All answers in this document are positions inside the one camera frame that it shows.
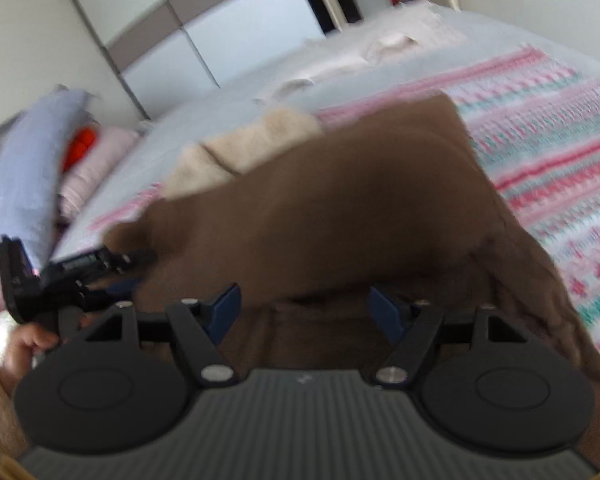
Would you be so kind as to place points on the white folded towel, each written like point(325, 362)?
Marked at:
point(393, 35)

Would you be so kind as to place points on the brown coat with fur collar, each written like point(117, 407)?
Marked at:
point(396, 200)

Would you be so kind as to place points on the red plush toy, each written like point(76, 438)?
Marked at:
point(82, 142)

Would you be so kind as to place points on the white sliding wardrobe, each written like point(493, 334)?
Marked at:
point(168, 52)

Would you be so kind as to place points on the person left hand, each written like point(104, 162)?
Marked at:
point(25, 342)

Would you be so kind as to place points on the grey bed sheet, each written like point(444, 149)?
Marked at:
point(153, 157)

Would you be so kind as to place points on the grey folded blanket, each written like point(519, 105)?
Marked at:
point(30, 169)

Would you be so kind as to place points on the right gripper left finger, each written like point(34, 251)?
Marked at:
point(128, 378)

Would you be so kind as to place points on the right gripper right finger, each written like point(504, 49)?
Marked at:
point(482, 380)

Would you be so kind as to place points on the pink patterned blanket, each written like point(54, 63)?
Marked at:
point(534, 126)

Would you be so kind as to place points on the pink pillow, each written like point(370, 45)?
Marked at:
point(79, 184)

